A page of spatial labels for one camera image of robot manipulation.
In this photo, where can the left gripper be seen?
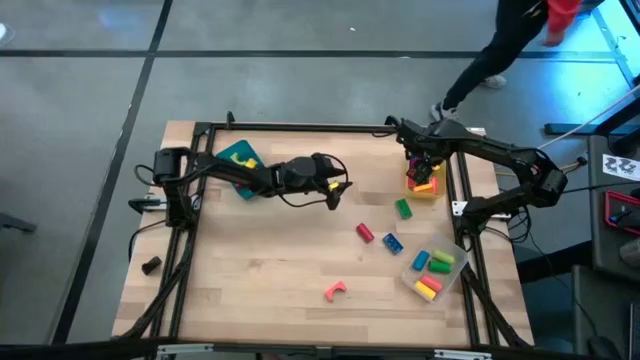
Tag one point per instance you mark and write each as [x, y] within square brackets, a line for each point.
[327, 172]

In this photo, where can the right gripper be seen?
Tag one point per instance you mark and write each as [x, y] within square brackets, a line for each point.
[425, 142]

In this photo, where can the magenta block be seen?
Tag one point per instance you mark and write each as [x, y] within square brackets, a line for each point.
[412, 163]

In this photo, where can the orange block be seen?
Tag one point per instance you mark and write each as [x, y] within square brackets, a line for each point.
[423, 188]

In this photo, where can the small red block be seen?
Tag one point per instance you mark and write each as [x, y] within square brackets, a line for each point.
[435, 186]

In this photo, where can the lime green cylinder block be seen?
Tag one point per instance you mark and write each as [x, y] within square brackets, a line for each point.
[444, 257]

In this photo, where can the blue cylinder block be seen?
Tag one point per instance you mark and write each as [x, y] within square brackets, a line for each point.
[420, 260]

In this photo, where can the coral cylinder block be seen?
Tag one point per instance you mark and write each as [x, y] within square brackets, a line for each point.
[431, 283]

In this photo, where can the lime yellow block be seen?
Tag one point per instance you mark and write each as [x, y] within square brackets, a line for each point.
[235, 160]

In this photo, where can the tan cube block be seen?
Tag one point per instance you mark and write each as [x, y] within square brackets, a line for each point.
[425, 290]

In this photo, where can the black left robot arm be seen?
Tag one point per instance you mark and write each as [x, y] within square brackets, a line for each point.
[225, 174]

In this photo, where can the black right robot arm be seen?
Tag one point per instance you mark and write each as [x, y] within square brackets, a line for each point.
[500, 151]

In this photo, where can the green studded brick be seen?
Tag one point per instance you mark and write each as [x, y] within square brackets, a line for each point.
[403, 209]

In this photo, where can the red cylinder block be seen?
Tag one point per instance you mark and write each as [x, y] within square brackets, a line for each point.
[365, 233]

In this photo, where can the person's shoe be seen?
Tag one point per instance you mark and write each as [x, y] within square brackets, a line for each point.
[494, 81]
[444, 112]

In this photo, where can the blue studded brick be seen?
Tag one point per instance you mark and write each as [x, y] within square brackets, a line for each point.
[393, 244]

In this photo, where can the coral arch block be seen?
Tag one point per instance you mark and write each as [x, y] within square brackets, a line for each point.
[332, 289]

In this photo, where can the clear plastic bin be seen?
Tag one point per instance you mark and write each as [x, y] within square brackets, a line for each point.
[448, 277]

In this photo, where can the person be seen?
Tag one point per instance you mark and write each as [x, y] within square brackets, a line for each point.
[492, 55]

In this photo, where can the black floor stand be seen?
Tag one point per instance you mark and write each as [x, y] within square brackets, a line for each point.
[565, 129]

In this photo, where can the black floor bar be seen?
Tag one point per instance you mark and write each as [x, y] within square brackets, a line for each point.
[550, 262]

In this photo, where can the black equipment cart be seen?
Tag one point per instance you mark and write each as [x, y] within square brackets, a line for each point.
[597, 225]

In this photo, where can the silver aluminium extrusion bar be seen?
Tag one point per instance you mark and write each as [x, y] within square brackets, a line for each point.
[462, 354]
[185, 349]

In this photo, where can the person's hand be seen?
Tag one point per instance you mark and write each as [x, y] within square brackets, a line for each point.
[555, 39]

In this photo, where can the white paper sign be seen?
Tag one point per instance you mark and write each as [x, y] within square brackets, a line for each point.
[620, 167]

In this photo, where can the small black device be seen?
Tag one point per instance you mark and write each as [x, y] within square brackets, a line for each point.
[151, 265]

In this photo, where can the grey rounded object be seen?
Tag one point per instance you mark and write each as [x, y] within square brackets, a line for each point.
[631, 255]

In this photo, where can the black desk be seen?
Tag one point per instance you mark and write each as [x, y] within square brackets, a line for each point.
[600, 310]

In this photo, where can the black computer mouse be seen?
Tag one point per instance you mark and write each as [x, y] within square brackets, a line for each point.
[602, 349]

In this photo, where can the black table frame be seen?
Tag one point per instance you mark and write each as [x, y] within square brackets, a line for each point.
[300, 127]

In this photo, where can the black silver mounting bracket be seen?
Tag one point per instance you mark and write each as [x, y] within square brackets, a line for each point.
[145, 204]

